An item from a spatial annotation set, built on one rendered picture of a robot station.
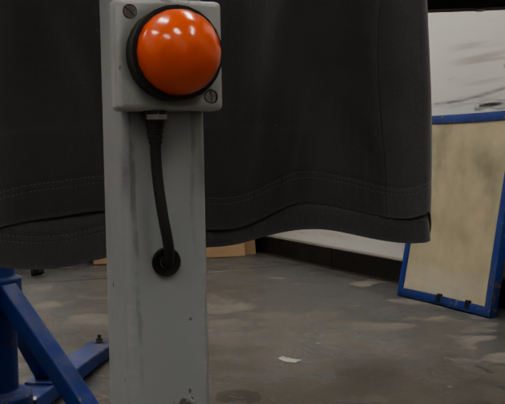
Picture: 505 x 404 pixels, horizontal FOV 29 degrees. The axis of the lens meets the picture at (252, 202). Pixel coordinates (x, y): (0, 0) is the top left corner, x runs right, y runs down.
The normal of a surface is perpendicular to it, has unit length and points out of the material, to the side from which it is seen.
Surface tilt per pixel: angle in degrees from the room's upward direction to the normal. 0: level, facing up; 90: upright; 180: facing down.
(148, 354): 90
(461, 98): 90
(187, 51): 100
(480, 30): 90
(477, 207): 79
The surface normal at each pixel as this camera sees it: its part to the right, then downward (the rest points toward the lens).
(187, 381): 0.38, 0.14
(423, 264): -0.90, -0.17
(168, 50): -0.11, 0.22
